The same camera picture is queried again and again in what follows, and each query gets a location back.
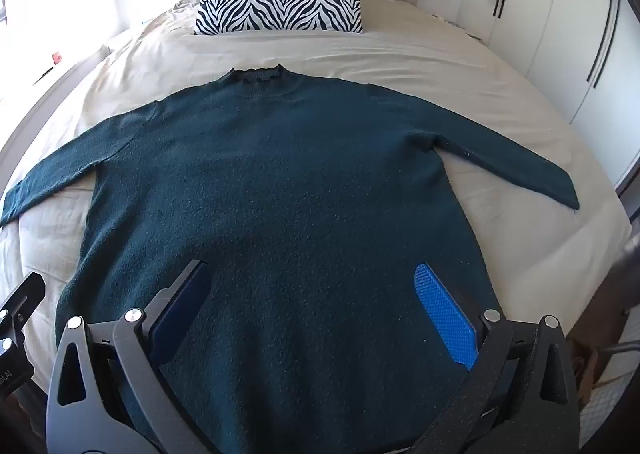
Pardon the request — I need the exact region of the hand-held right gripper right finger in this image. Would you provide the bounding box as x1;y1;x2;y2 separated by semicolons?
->
410;262;581;454

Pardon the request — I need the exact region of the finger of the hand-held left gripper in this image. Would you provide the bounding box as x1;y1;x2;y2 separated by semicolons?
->
0;272;47;360

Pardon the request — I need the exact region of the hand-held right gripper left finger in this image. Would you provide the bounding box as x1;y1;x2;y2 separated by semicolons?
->
46;259;221;454

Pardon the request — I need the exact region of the teal knit sweater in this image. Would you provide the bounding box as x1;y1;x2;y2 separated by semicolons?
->
0;63;581;454

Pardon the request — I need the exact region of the bed with beige sheet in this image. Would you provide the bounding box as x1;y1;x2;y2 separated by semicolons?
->
0;0;636;385

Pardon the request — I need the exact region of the white wardrobe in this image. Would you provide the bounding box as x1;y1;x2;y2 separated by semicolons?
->
457;0;640;187

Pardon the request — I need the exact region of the zebra print pillow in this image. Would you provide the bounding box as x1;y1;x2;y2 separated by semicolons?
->
194;0;365;36

